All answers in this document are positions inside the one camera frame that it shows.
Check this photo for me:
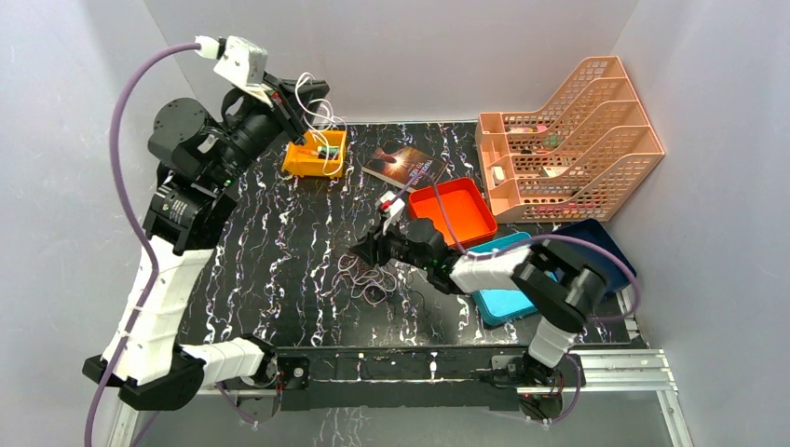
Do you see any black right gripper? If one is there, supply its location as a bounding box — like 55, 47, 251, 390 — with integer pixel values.
349, 216, 431, 272

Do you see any white thin cable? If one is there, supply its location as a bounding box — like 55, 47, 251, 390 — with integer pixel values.
294, 73, 348, 177

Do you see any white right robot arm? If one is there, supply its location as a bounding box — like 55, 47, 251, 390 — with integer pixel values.
349, 219, 633, 386

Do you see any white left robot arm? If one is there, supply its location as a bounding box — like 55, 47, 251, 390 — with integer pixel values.
82, 74, 330, 412

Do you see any green marker pen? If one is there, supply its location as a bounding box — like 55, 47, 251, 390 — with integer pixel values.
317, 145, 340, 157

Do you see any yellow plastic parts bin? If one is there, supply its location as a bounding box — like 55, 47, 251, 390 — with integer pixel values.
281, 130, 347, 178

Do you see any dark paperback book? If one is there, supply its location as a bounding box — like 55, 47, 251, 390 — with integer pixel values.
362, 141, 448, 192

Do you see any orange square tray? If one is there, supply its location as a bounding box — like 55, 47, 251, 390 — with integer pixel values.
408, 177, 498, 249

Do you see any light blue square tray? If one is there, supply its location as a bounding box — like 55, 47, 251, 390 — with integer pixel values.
470, 232, 538, 327

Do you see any peach plastic file organizer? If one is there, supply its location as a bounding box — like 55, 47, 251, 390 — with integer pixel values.
475, 56, 665, 224

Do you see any dark blue square tray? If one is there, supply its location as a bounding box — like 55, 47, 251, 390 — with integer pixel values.
553, 219, 637, 294

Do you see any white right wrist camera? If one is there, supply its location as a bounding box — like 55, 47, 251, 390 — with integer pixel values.
377, 191, 405, 235

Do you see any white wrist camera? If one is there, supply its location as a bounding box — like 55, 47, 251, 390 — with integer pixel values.
377, 191, 405, 235
195, 35, 268, 92

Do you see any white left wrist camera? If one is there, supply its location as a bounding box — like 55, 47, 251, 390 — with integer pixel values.
195, 35, 268, 92

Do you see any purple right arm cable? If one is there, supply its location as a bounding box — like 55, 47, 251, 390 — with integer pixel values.
388, 169, 642, 427

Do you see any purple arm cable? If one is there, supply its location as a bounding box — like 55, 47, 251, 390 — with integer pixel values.
388, 169, 642, 427
83, 41, 261, 447

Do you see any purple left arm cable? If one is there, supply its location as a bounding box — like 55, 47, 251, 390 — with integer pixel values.
83, 41, 261, 447

